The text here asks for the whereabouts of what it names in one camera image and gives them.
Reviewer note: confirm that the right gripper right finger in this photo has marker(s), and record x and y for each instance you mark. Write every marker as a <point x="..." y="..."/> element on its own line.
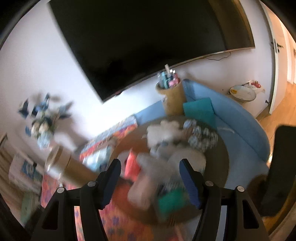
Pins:
<point x="243" y="221"/>

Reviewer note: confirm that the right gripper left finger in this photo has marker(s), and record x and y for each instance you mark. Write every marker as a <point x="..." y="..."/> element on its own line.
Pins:
<point x="57" y="222"/>

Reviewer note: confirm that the black chair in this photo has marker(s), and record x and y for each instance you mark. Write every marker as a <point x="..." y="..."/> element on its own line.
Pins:
<point x="269" y="192"/>

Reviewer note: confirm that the gold cylinder container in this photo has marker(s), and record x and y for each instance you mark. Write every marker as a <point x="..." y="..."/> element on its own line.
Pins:
<point x="62" y="166"/>

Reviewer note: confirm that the books stack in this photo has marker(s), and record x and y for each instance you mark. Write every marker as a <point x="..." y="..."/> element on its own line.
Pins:
<point x="26" y="174"/>

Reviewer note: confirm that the brown round basket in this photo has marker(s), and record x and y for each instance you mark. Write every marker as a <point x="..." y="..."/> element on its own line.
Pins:
<point x="150" y="188"/>

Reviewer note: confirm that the blue artificial flowers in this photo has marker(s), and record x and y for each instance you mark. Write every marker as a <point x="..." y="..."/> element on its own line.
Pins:
<point x="43" y="120"/>

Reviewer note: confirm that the white fluffy plush toy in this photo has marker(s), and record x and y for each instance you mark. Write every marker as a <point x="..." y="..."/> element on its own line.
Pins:
<point x="166" y="131"/>

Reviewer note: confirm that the white round tray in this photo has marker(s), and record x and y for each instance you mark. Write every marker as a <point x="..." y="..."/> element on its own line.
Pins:
<point x="242" y="93"/>

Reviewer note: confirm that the black television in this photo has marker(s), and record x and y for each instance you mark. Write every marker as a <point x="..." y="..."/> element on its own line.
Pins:
<point x="120" y="43"/>

